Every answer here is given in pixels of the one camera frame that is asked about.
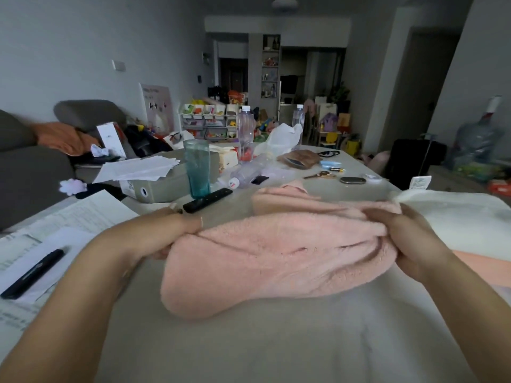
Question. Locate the person's right hand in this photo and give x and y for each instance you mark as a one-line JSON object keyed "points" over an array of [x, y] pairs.
{"points": [[415, 247]]}

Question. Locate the person's left hand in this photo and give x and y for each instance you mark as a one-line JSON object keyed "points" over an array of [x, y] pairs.
{"points": [[167, 231]]}

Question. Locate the person's left thumb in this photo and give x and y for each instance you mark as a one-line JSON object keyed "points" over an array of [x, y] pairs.
{"points": [[161, 253]]}

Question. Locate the person's right thumb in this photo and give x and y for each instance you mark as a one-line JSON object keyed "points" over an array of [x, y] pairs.
{"points": [[397, 251]]}

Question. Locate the pink fluffy towel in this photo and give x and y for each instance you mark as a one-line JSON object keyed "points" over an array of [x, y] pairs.
{"points": [[279, 255]]}

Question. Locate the person's right forearm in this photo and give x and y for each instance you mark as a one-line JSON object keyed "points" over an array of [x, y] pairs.
{"points": [[475, 315]]}

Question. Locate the person's left forearm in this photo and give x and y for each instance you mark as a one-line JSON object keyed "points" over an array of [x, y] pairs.
{"points": [[76, 307]]}

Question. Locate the grey storage box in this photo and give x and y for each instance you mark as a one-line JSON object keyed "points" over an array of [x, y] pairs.
{"points": [[163, 189]]}

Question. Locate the white fluffy towel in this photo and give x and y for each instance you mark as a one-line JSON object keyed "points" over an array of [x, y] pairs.
{"points": [[459, 219]]}

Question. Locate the black remote control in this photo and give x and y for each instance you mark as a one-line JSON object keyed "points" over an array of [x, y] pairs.
{"points": [[207, 200]]}

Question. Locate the grey oval case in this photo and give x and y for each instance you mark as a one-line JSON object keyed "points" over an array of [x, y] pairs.
{"points": [[353, 180]]}

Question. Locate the stack of white papers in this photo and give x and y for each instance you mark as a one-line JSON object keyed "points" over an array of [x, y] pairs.
{"points": [[135, 169]]}

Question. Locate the teal glass tumbler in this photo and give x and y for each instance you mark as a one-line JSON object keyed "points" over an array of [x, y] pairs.
{"points": [[197, 171]]}

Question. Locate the black suitcase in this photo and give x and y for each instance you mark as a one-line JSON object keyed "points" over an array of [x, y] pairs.
{"points": [[411, 161]]}

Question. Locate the salmon pink cloth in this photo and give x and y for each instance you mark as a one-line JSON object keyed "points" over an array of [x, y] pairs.
{"points": [[487, 267]]}

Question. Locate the printed paper sheets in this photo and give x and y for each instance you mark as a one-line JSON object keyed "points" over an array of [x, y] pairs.
{"points": [[72, 223]]}

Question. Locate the clear plastic bottle lying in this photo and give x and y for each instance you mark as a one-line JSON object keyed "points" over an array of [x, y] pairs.
{"points": [[245, 171]]}

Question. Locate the white tissue box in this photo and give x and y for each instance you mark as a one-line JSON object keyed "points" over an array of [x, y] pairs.
{"points": [[226, 155]]}

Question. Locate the black eyeglasses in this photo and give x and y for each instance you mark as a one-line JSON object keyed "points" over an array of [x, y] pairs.
{"points": [[328, 153]]}

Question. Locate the small black card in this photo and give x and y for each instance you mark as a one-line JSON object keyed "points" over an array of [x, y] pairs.
{"points": [[260, 180]]}

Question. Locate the white carton box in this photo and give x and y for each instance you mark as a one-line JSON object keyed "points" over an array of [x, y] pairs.
{"points": [[111, 139]]}

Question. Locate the black marker pen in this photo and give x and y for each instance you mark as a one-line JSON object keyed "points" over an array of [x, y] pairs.
{"points": [[34, 273]]}

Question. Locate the yellow toy chair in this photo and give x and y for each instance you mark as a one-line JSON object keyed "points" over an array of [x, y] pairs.
{"points": [[330, 139]]}

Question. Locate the large water jug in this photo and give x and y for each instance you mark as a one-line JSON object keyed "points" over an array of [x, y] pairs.
{"points": [[475, 143]]}

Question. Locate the brown pouch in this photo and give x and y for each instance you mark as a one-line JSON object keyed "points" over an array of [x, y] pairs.
{"points": [[299, 158]]}

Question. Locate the toy storage rack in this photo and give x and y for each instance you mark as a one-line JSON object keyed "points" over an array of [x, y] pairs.
{"points": [[207, 121]]}

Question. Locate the purple toy house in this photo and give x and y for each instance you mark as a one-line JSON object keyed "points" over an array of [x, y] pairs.
{"points": [[329, 122]]}

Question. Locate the pink poster board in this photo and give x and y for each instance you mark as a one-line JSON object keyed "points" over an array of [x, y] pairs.
{"points": [[157, 105]]}

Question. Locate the clear bottle with red contents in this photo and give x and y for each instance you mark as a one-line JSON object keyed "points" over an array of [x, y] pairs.
{"points": [[246, 131]]}

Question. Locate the orange cloth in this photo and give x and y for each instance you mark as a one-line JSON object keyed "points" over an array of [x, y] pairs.
{"points": [[60, 137]]}

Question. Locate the grey sofa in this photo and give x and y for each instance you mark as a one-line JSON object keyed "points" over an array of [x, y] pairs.
{"points": [[28, 171]]}

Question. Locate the white plastic bag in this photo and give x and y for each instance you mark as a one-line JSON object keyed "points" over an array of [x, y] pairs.
{"points": [[279, 139]]}

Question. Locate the clear empty plastic bottle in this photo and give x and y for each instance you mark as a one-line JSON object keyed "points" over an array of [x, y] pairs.
{"points": [[298, 117]]}

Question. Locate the green houseplant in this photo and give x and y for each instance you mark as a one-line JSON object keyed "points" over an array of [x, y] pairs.
{"points": [[340, 93]]}

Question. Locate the tall open shelf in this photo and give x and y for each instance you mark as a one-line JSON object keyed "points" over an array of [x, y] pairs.
{"points": [[270, 67]]}

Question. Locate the round ceiling lamp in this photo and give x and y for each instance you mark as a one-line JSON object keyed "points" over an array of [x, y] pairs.
{"points": [[285, 3]]}

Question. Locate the white wall switch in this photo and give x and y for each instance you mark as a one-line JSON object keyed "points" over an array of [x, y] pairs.
{"points": [[118, 65]]}

